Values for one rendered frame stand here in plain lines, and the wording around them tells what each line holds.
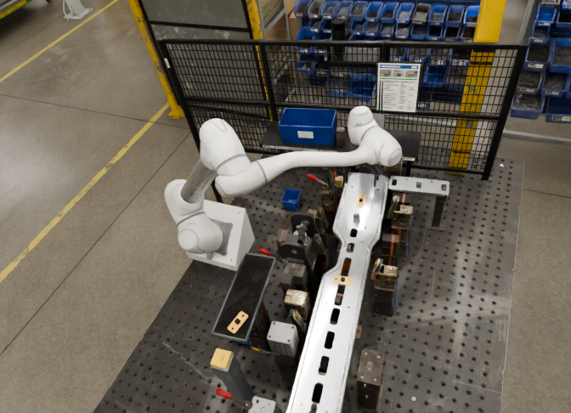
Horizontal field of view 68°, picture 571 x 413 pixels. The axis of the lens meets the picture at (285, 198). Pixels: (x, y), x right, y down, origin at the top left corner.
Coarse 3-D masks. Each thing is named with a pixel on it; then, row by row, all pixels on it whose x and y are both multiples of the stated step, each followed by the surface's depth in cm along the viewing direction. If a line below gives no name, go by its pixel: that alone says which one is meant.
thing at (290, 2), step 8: (280, 0) 410; (288, 0) 419; (288, 8) 423; (288, 16) 464; (280, 24) 474; (296, 24) 423; (272, 32) 470; (280, 32) 467; (296, 32) 429; (296, 64) 457; (288, 72) 469; (296, 72) 465; (296, 80) 472
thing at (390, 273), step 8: (376, 272) 177; (384, 272) 177; (392, 272) 176; (376, 280) 181; (384, 280) 179; (392, 280) 178; (376, 288) 185; (384, 288) 184; (392, 288) 182; (376, 296) 191; (384, 296) 189; (392, 296) 187; (376, 304) 196; (384, 304) 194; (392, 304) 192; (376, 312) 201; (384, 312) 199; (392, 312) 199
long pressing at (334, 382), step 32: (352, 192) 216; (384, 192) 213; (352, 224) 202; (352, 256) 190; (320, 288) 180; (352, 288) 179; (320, 320) 171; (352, 320) 169; (320, 352) 162; (352, 352) 161
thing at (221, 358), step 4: (216, 348) 152; (216, 352) 151; (220, 352) 151; (224, 352) 150; (228, 352) 150; (216, 356) 150; (220, 356) 149; (224, 356) 149; (228, 356) 149; (212, 360) 149; (216, 360) 149; (220, 360) 148; (224, 360) 148; (228, 360) 148; (212, 364) 148; (216, 364) 148; (220, 364) 148; (224, 364) 147; (224, 368) 147
